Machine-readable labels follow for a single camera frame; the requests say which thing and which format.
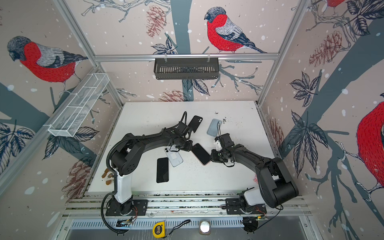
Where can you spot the black wall basket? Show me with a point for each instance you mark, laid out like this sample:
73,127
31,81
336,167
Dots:
186,69

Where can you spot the light blue phone case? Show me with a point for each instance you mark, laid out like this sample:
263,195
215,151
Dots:
213,129

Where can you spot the white wire mesh basket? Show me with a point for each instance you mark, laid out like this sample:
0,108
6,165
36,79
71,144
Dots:
81,102

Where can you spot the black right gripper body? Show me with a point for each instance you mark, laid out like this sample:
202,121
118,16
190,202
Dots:
219,155

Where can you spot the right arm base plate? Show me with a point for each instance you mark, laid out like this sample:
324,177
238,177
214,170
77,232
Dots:
237,207

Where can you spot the round silver puck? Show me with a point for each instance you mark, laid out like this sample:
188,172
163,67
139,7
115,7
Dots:
204,227

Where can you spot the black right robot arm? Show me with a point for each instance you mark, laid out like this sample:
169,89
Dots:
275,182

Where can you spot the black phone case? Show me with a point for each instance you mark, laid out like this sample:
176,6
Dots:
195,123

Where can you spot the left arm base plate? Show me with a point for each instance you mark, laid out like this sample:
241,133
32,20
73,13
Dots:
129,208

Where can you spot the salmon pink phone case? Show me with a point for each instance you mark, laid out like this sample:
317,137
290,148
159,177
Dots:
207,163

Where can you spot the small circuit board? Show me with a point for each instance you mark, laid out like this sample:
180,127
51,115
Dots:
123,223

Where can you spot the white phone face down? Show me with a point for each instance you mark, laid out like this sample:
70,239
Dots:
174,156

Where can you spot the small pink toy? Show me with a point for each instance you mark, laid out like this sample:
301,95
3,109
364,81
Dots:
255,179

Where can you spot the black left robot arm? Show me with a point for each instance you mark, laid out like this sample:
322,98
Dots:
124,157

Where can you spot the yellow tape measure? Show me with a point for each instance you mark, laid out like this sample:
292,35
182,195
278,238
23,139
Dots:
159,230

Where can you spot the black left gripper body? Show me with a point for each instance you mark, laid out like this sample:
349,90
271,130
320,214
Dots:
185,145

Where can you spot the black phone face up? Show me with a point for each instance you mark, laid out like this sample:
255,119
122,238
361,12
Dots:
162,170

